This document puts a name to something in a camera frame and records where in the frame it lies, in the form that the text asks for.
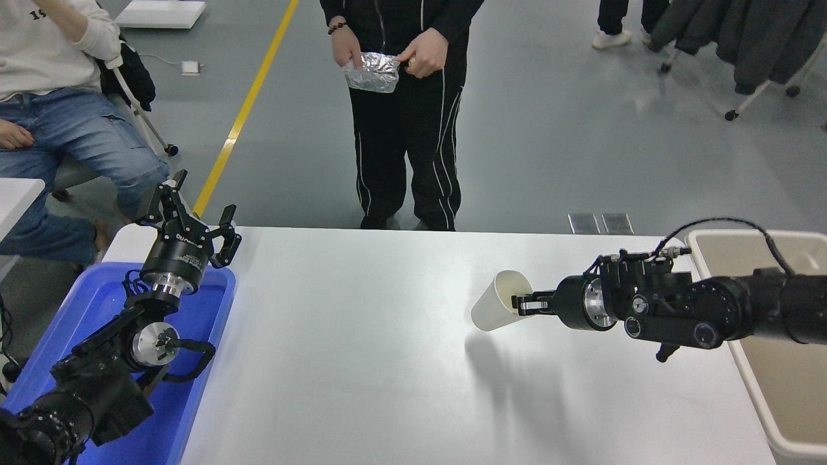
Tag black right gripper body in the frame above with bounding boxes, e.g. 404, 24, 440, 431
553, 275, 592, 332

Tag white rolling chair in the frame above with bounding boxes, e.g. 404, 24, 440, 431
50, 55, 180, 202

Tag dark grey hanging coats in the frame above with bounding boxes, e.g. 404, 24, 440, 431
648, 0, 827, 97

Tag flat white box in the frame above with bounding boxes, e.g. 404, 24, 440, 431
114, 0, 207, 30

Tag white rolling coat rack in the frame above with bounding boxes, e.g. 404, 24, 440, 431
658, 39, 827, 130

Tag small white side table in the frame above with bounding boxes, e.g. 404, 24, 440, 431
0, 179, 46, 282

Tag seated person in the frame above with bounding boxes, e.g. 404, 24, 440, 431
0, 0, 171, 267

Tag standing person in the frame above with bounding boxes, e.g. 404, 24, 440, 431
320, 0, 485, 232

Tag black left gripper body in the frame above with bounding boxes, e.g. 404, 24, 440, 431
141, 226, 215, 287

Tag black garment on chair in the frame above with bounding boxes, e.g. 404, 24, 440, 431
97, 36, 156, 112

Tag blue plastic tray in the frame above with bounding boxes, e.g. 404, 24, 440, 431
0, 262, 237, 465

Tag large pale bin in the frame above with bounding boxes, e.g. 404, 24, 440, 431
686, 229, 827, 460

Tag white paper cup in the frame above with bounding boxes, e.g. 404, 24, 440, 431
470, 270, 534, 332

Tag standing person's right hand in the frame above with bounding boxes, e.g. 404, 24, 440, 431
331, 26, 364, 70

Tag seated person's hand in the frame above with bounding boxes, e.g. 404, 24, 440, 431
0, 121, 34, 152

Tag black floor cable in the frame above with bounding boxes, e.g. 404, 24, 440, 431
0, 292, 23, 383

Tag standing person's left hand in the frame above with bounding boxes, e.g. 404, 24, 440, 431
397, 28, 450, 80

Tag person with white shoes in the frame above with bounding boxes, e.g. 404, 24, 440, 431
591, 0, 670, 52

